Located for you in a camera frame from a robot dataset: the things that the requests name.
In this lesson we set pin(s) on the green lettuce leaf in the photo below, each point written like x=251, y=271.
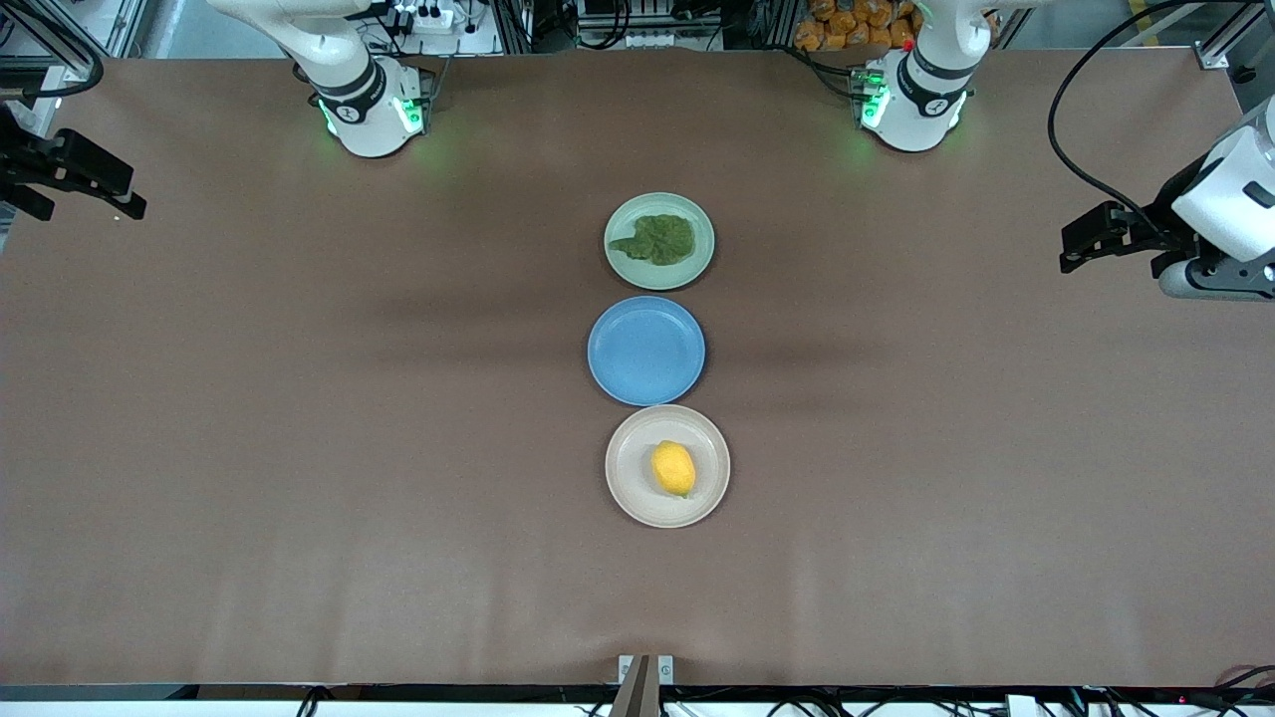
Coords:
x=662, y=239

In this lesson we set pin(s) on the pale green plate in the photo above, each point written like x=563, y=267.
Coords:
x=637, y=274

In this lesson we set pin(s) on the beige plate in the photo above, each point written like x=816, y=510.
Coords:
x=637, y=498

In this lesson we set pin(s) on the yellow lemon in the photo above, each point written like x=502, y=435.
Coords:
x=673, y=468

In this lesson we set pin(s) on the blue plate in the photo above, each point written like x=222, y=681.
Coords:
x=645, y=351

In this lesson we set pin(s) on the aluminium frame profile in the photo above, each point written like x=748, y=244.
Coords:
x=50, y=20
x=1230, y=40

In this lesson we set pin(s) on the dark equipment rack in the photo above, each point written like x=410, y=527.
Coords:
x=647, y=20

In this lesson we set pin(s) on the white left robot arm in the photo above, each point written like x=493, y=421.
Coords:
x=921, y=110

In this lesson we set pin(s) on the white power strip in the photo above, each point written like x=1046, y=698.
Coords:
x=428, y=18

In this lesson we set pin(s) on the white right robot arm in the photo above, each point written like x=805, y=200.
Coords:
x=369, y=119

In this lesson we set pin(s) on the small white box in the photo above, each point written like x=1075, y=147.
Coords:
x=1023, y=706

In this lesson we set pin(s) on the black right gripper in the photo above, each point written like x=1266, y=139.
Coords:
x=22, y=159

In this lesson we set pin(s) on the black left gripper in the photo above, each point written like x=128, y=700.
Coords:
x=1165, y=217

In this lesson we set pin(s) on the bag of orange fruit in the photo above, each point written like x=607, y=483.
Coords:
x=842, y=25

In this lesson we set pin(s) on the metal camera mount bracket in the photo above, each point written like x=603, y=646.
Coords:
x=637, y=687

